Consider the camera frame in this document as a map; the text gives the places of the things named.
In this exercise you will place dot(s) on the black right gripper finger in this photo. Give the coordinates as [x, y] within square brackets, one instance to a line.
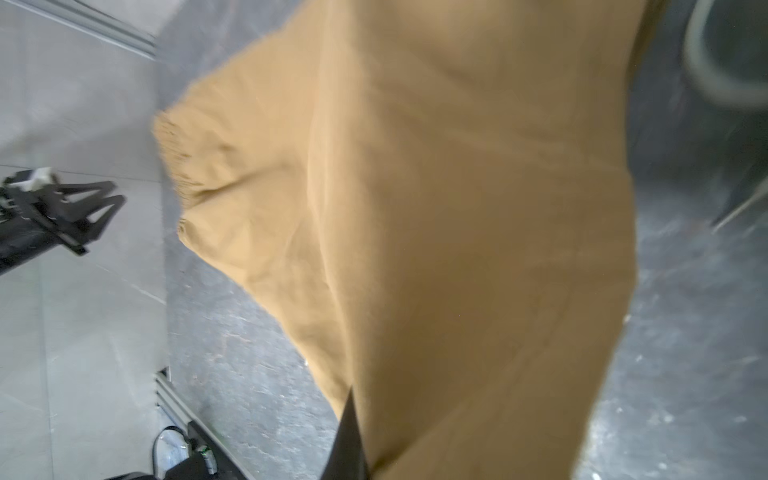
[347, 459]

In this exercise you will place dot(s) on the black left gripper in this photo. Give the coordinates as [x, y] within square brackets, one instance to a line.
[30, 226]

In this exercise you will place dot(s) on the tan khaki shorts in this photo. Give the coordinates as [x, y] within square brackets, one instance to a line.
[432, 198]

